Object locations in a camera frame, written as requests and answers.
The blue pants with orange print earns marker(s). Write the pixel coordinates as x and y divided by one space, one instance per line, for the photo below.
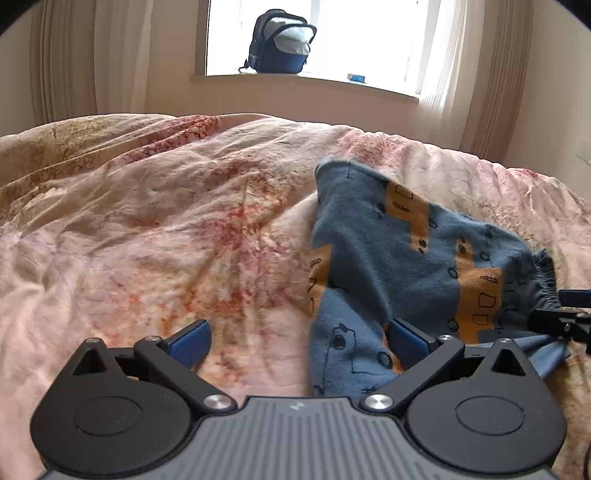
383 258

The pink floral blanket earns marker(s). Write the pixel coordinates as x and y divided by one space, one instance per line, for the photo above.
161 221

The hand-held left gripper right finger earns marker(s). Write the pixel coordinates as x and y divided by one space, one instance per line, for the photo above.
406 344

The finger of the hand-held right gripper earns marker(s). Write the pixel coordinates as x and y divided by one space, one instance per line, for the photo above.
572 325
577 298

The small blue box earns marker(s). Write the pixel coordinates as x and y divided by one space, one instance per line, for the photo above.
356 78

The window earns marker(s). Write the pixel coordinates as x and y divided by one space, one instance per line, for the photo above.
364 37

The beige window sill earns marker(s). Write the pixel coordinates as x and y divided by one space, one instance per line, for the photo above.
314 85

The dark blue backpack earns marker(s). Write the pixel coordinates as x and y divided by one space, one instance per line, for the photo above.
277 46

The white wall switch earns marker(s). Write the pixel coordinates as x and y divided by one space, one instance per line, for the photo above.
585 153

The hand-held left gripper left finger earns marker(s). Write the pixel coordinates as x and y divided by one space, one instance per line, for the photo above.
191 342

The beige curtain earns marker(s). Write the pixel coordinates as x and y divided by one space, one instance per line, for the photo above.
69 60
489 78

